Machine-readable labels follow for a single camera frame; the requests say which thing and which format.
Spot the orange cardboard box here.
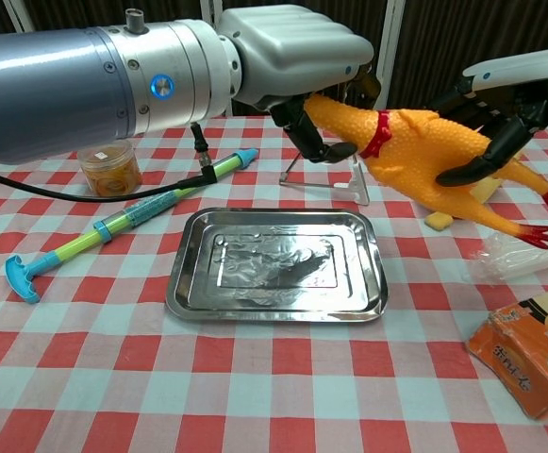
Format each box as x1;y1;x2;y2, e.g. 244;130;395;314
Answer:
466;282;548;422

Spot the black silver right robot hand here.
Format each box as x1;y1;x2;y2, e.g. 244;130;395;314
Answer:
433;43;548;188

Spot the blue green water pump toy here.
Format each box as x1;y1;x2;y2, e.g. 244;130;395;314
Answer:
4;147;260;306

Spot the red white checkered tablecloth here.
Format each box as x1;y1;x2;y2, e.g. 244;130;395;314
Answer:
0;110;548;453

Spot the white wire display stand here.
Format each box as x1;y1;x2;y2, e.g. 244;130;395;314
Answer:
278;150;371;207

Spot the silver metal tray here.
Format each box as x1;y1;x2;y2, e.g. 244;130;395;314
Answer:
164;207;390;325

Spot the clear jar with orange contents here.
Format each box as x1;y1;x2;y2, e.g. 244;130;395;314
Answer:
77;139;143;200

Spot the white partition post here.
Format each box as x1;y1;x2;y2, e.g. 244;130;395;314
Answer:
3;0;33;33
371;0;407;113
199;0;224;24

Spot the yellow plush toy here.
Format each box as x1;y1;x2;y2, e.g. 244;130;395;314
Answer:
423;176;500;232

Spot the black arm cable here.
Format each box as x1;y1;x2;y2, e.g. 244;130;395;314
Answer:
0;121;219;204

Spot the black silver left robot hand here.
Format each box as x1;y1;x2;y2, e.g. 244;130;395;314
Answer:
216;4;384;165

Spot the orange rubber chicken toy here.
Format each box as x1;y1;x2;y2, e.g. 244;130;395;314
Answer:
304;92;548;251

